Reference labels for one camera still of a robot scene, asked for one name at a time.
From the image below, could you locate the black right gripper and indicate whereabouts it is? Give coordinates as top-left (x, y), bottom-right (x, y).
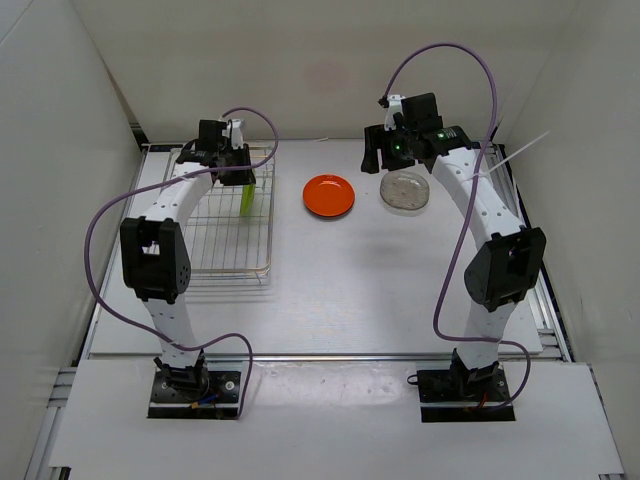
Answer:
top-left (361, 122), bottom-right (418, 175)

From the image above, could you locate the lime green plastic plate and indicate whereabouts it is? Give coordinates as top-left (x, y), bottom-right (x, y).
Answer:
top-left (240, 184), bottom-right (256, 216)

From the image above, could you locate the orange plastic plate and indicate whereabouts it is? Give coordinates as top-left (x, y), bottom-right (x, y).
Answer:
top-left (302, 174), bottom-right (356, 215)

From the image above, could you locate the clear textured glass plate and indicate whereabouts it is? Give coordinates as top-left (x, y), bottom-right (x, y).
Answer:
top-left (381, 195), bottom-right (430, 217)

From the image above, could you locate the black plastic plate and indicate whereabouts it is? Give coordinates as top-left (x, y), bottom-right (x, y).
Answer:
top-left (312, 212), bottom-right (349, 221)

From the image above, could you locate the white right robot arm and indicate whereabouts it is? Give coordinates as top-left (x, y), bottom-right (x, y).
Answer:
top-left (361, 93), bottom-right (546, 400)

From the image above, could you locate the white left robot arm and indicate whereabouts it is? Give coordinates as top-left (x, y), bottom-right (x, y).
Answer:
top-left (120, 119), bottom-right (255, 401)

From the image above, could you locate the blue brand label sticker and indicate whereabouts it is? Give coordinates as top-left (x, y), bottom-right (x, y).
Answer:
top-left (148, 144), bottom-right (183, 153)

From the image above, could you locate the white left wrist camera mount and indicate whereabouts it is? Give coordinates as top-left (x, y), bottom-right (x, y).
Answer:
top-left (223, 119), bottom-right (245, 150)

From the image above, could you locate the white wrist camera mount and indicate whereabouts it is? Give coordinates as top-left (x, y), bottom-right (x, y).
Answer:
top-left (384, 94), bottom-right (405, 132)
top-left (223, 119), bottom-right (245, 150)

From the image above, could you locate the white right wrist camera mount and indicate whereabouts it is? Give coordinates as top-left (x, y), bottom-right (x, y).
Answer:
top-left (384, 94), bottom-right (405, 132)

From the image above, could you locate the chrome wire dish rack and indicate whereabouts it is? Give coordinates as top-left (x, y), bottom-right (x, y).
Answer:
top-left (184, 160), bottom-right (275, 288)

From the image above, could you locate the white cable tie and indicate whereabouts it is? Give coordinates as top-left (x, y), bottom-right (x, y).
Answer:
top-left (470, 130), bottom-right (551, 179)

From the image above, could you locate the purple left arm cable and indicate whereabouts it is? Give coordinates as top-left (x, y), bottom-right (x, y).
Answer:
top-left (84, 106), bottom-right (280, 420)

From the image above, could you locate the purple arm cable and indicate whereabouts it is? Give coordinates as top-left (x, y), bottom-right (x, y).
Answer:
top-left (378, 43), bottom-right (532, 412)
top-left (84, 106), bottom-right (280, 420)

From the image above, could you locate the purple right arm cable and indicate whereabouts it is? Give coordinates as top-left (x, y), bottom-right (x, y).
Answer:
top-left (378, 43), bottom-right (532, 412)

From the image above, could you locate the front aluminium rail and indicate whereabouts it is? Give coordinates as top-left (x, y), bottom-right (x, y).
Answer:
top-left (204, 351), bottom-right (456, 362)

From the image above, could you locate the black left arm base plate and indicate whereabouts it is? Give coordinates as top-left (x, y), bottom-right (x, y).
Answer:
top-left (147, 363), bottom-right (243, 420)

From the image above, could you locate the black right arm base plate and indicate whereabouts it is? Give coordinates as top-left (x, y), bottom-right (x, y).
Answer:
top-left (407, 368), bottom-right (516, 423)

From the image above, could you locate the aluminium table edge rail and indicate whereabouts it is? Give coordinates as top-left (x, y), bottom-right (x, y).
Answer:
top-left (528, 277), bottom-right (572, 363)

